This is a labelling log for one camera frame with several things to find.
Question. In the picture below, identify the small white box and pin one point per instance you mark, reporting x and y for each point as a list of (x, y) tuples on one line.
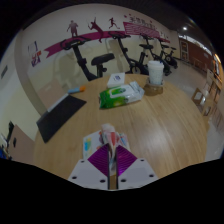
[(116, 80)]

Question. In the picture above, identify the white paper cup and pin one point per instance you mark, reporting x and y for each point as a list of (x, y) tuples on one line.
[(155, 71)]

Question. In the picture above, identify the blue and orange marker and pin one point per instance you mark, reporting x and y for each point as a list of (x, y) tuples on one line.
[(76, 89)]

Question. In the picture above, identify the group of wooden chairs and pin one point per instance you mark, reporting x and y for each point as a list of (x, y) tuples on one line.
[(208, 100)]

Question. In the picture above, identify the grey wall plate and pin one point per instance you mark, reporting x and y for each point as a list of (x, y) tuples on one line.
[(4, 71)]

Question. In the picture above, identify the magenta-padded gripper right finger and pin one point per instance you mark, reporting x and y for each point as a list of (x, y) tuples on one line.
[(138, 171)]

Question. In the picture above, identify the white framed wall poster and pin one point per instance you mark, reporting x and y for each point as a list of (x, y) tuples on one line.
[(32, 47)]

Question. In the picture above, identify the black mouse pad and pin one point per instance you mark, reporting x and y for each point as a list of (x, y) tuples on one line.
[(58, 116)]

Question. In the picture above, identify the brown round coaster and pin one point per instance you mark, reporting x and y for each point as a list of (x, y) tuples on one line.
[(153, 90)]

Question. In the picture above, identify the white paper strip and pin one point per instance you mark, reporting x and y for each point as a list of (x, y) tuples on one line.
[(57, 102)]

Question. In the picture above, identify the purple wall poster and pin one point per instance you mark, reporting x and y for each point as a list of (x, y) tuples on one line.
[(35, 61)]

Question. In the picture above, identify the black exercise bike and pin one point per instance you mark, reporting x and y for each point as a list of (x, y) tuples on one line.
[(170, 60), (128, 60), (80, 60), (150, 50)]

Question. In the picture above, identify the green wet wipes pack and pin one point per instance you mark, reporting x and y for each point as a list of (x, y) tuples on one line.
[(121, 95)]

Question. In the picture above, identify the black stand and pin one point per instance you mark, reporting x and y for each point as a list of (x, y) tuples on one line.
[(7, 136)]

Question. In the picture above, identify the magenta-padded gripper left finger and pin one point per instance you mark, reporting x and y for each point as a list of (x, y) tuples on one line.
[(88, 173)]

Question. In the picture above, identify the magenta sports wall decal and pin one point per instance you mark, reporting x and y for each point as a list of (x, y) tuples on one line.
[(56, 48)]

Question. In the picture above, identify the red wall sign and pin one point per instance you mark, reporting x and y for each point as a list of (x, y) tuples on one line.
[(37, 54)]

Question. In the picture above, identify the round ceiling light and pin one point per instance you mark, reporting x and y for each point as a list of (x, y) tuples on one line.
[(185, 28)]

